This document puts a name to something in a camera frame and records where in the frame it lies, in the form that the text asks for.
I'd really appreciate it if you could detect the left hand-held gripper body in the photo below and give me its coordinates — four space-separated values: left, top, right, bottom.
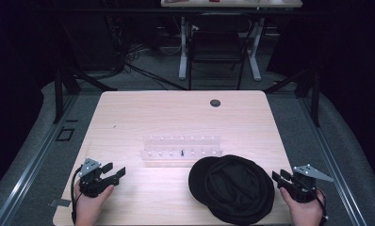
77 157 121 199

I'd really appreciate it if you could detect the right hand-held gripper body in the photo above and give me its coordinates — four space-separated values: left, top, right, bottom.
278 163 334 203

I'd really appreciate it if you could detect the black cap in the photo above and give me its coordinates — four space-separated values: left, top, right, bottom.
187 153 275 226

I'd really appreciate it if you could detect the person's left hand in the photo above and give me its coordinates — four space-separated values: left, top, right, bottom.
73 183 115 226

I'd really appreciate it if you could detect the person's right hand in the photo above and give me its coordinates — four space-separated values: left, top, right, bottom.
279 186 327 226

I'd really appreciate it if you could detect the grey tape strip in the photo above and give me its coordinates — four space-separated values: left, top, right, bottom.
48 198 73 208

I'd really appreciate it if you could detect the black tape square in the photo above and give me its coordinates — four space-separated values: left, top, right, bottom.
55 126 76 142

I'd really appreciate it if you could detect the clear acrylic rack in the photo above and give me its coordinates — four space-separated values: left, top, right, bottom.
139 135 224 163

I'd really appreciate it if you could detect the black metal stand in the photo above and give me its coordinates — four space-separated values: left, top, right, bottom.
52 18 118 125
263 60 322 128

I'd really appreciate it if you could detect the black chair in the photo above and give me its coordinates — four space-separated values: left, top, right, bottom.
187 12 256 91

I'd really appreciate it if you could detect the white-legged desk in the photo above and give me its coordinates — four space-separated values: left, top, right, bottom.
160 0 303 82

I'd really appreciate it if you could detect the black cable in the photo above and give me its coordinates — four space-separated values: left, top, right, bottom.
70 166 84 226
314 187 330 226

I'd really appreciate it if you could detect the bundle of floor cables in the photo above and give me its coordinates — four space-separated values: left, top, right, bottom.
106 15 189 92

